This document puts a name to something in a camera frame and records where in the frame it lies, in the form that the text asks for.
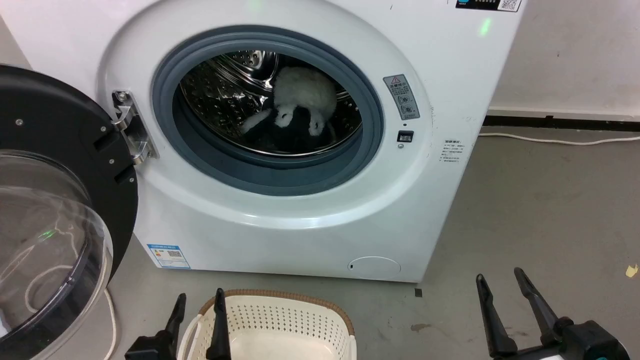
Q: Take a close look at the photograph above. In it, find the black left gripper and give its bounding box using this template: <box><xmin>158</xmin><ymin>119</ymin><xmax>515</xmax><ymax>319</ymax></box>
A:
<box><xmin>124</xmin><ymin>288</ymin><xmax>232</xmax><ymax>360</ymax></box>

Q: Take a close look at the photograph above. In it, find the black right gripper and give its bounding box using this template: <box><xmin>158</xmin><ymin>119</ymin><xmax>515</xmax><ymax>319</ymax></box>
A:
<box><xmin>475</xmin><ymin>267</ymin><xmax>631</xmax><ymax>360</ymax></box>

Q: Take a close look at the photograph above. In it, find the cream perforated laundry basket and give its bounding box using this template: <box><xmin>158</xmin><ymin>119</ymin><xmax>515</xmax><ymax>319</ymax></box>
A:
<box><xmin>177</xmin><ymin>289</ymin><xmax>358</xmax><ymax>360</ymax></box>

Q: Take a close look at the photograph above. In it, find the white front-load washing machine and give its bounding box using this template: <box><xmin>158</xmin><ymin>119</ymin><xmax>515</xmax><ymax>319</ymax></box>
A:
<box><xmin>0</xmin><ymin>0</ymin><xmax>527</xmax><ymax>284</ymax></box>

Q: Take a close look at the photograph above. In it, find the black plush toy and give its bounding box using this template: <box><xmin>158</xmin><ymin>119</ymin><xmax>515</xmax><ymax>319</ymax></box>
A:
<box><xmin>242</xmin><ymin>97</ymin><xmax>339</xmax><ymax>154</ymax></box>

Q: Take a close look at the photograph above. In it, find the white plush toy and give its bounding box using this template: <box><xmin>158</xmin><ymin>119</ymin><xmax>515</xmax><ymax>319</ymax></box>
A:
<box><xmin>240</xmin><ymin>66</ymin><xmax>338</xmax><ymax>138</ymax></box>

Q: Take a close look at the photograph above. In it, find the black round washer door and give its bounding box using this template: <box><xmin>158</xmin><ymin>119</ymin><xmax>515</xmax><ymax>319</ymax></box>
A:
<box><xmin>0</xmin><ymin>64</ymin><xmax>139</xmax><ymax>360</ymax></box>

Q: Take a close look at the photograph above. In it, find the chrome door hinge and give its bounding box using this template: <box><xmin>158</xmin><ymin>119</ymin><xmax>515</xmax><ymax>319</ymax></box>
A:
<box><xmin>111</xmin><ymin>90</ymin><xmax>159</xmax><ymax>166</ymax></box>

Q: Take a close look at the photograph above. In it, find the white power cable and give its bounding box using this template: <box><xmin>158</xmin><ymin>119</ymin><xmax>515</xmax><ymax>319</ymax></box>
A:
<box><xmin>477</xmin><ymin>131</ymin><xmax>640</xmax><ymax>147</ymax></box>

